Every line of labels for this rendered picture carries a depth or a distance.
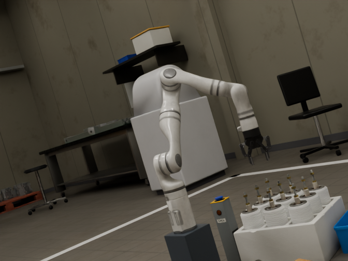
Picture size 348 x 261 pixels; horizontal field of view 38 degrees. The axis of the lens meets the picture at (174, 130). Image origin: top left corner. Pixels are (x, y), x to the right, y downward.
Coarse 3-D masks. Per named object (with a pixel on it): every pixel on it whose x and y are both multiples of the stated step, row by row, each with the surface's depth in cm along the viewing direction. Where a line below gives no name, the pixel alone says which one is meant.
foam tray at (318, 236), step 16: (336, 208) 230; (288, 224) 218; (304, 224) 210; (320, 224) 212; (240, 240) 228; (256, 240) 224; (272, 240) 219; (288, 240) 215; (304, 240) 211; (320, 240) 208; (336, 240) 222; (240, 256) 230; (256, 256) 225; (272, 256) 221; (288, 256) 217; (304, 256) 212; (320, 256) 208
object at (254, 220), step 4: (252, 212) 228; (256, 212) 228; (260, 212) 230; (244, 216) 228; (248, 216) 227; (252, 216) 227; (256, 216) 227; (260, 216) 229; (244, 220) 229; (248, 220) 228; (252, 220) 227; (256, 220) 227; (260, 220) 228; (244, 224) 230; (248, 224) 228; (252, 224) 227; (256, 224) 227; (260, 224) 228; (264, 224) 230; (244, 228) 231; (248, 228) 228; (252, 228) 227; (256, 228) 227
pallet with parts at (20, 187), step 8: (24, 184) 971; (0, 192) 976; (8, 192) 982; (16, 192) 996; (24, 192) 969; (32, 192) 981; (40, 192) 953; (0, 200) 973; (8, 200) 948; (16, 200) 925; (24, 200) 1010; (32, 200) 980; (0, 208) 944; (8, 208) 915; (16, 208) 923
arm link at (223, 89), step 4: (220, 84) 222; (224, 84) 222; (228, 84) 225; (232, 84) 226; (220, 88) 222; (224, 88) 222; (228, 88) 226; (220, 92) 222; (224, 92) 223; (228, 92) 226; (228, 96) 227
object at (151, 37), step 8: (144, 32) 675; (152, 32) 668; (160, 32) 676; (168, 32) 685; (136, 40) 691; (144, 40) 677; (152, 40) 667; (160, 40) 674; (168, 40) 683; (136, 48) 695; (144, 48) 681
